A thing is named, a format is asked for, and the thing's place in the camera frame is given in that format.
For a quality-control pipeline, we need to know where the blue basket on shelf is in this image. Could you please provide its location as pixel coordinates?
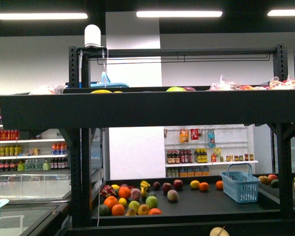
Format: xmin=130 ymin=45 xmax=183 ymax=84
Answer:
xmin=90 ymin=71 xmax=129 ymax=88
xmin=220 ymin=163 xmax=261 ymax=203

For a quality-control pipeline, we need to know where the white hanging cable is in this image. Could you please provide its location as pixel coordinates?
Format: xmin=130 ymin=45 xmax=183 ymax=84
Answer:
xmin=96 ymin=48 xmax=109 ymax=227

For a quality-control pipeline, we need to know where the large orange upper left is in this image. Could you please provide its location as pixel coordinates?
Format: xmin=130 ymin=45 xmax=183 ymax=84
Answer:
xmin=118 ymin=186 xmax=131 ymax=200

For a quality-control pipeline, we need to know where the green mango top shelf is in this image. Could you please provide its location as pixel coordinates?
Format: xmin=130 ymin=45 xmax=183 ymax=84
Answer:
xmin=166 ymin=87 xmax=187 ymax=92

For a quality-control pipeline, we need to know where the pale pear front edge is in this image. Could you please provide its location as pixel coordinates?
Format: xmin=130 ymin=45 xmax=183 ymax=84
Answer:
xmin=209 ymin=227 xmax=229 ymax=236

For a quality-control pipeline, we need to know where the red apple on shelf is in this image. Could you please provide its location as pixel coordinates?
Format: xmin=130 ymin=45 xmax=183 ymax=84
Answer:
xmin=173 ymin=179 xmax=184 ymax=191

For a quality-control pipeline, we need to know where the green apple on shelf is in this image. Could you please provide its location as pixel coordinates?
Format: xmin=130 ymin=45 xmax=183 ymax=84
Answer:
xmin=146 ymin=196 xmax=158 ymax=209

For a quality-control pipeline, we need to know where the orange fruit front left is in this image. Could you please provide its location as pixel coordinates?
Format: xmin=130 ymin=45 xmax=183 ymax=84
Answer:
xmin=111 ymin=204 xmax=125 ymax=216

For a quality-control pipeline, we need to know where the bagged fruit top right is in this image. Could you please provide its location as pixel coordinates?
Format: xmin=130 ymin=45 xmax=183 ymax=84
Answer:
xmin=208 ymin=75 xmax=295 ymax=91

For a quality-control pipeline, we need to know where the yellow starfruit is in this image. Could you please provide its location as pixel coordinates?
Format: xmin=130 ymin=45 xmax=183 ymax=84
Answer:
xmin=140 ymin=180 xmax=150 ymax=198

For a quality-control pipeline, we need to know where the blue basket on top shelf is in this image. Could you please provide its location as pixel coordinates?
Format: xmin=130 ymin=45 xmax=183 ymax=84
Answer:
xmin=90 ymin=71 xmax=129 ymax=88

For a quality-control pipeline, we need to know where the peach on shelf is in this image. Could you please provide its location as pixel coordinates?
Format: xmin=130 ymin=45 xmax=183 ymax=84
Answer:
xmin=167 ymin=189 xmax=179 ymax=202

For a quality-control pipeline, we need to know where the pink dragon fruit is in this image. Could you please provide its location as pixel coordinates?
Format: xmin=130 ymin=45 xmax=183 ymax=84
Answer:
xmin=100 ymin=185 xmax=118 ymax=199

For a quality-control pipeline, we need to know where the white dome camera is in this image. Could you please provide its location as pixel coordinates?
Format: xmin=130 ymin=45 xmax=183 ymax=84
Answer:
xmin=84 ymin=25 xmax=101 ymax=48

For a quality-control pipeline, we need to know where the dark avocado front left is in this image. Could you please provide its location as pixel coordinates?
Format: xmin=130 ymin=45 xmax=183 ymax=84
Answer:
xmin=98 ymin=204 xmax=111 ymax=216

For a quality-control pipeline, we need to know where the orange near blue basket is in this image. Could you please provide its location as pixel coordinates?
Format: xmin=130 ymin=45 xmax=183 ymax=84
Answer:
xmin=215 ymin=180 xmax=223 ymax=190

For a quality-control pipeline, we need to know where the orange beside lemon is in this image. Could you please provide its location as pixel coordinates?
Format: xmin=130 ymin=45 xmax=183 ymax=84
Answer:
xmin=199 ymin=182 xmax=209 ymax=192

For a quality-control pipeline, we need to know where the white grocery shelf right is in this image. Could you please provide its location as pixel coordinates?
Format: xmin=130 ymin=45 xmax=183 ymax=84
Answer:
xmin=164 ymin=124 xmax=258 ymax=177

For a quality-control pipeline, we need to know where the black metal display shelf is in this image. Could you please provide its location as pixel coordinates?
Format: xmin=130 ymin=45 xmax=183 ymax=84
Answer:
xmin=0 ymin=44 xmax=295 ymax=236

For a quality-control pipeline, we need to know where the yellow lemon back shelf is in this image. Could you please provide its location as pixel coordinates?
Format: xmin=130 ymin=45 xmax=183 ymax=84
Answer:
xmin=190 ymin=180 xmax=200 ymax=189

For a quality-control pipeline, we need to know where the glass freezer chest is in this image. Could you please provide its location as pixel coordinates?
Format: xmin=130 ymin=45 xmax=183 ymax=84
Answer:
xmin=0 ymin=171 xmax=71 ymax=236

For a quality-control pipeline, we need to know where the white drinks shelf left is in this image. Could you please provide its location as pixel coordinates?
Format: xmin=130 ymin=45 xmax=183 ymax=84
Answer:
xmin=0 ymin=112 xmax=69 ymax=172

